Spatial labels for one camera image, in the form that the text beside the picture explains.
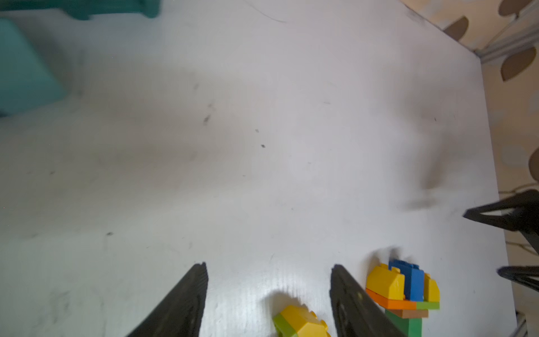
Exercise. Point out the blue lego brick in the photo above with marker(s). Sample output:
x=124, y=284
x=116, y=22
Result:
x=414, y=279

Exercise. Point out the brown orange lego stack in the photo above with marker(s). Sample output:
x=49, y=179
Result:
x=410, y=314

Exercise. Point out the teal USB wall charger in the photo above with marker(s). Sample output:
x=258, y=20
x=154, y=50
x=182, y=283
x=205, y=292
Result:
x=26, y=81

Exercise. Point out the lime green lego plate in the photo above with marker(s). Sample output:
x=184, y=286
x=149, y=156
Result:
x=427, y=305
x=284, y=329

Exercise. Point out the yellow lego brick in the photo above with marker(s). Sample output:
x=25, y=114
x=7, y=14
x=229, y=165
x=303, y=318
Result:
x=386, y=282
x=303, y=322
x=431, y=293

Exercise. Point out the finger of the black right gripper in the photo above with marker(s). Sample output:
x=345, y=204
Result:
x=518, y=213
x=524, y=275

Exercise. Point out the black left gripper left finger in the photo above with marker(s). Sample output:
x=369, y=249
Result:
x=180, y=312

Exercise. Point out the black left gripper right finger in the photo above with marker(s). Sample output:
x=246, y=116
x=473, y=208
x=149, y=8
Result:
x=355, y=313

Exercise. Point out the orange lego plate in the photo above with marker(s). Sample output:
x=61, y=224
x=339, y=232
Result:
x=391, y=304

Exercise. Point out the green lego cube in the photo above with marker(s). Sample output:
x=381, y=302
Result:
x=409, y=327

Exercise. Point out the green plastic tool case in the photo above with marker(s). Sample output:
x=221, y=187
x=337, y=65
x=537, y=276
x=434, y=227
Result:
x=83, y=9

